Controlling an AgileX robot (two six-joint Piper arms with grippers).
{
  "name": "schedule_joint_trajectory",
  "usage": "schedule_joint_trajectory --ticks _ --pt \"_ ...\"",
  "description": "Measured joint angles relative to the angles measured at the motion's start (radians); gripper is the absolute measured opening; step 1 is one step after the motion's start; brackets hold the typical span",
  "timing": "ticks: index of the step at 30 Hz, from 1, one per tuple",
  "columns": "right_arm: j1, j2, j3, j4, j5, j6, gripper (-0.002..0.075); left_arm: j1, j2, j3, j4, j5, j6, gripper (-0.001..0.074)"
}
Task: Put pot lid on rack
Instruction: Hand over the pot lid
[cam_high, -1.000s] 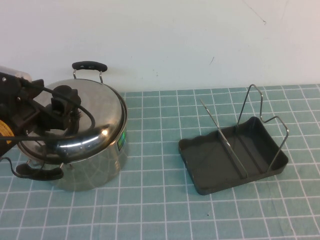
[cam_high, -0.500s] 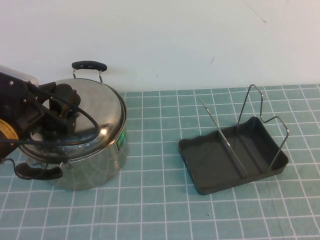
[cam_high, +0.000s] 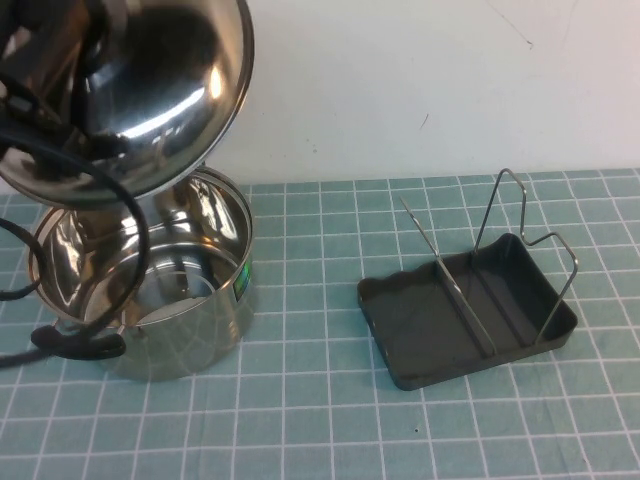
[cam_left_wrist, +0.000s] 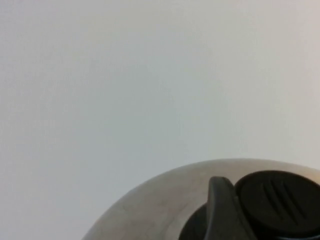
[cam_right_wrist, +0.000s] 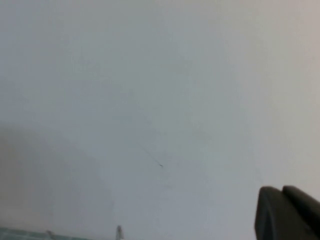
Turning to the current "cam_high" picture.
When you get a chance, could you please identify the steel pot lid black knob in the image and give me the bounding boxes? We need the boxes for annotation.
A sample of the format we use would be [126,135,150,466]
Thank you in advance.
[0,0,254,207]

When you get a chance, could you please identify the teal grid tablecloth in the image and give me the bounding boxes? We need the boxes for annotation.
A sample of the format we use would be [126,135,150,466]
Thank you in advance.
[0,168,640,480]

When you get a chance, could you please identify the dark tray wire lid rack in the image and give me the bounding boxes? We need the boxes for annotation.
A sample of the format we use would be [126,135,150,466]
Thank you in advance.
[356,168,581,393]

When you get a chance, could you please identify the stainless steel pot black handles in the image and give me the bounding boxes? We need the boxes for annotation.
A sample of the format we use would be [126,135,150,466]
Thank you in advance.
[27,167,257,384]

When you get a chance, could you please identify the black cable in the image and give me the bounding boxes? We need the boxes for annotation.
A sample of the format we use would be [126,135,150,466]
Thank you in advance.
[0,127,151,371]
[0,217,40,301]

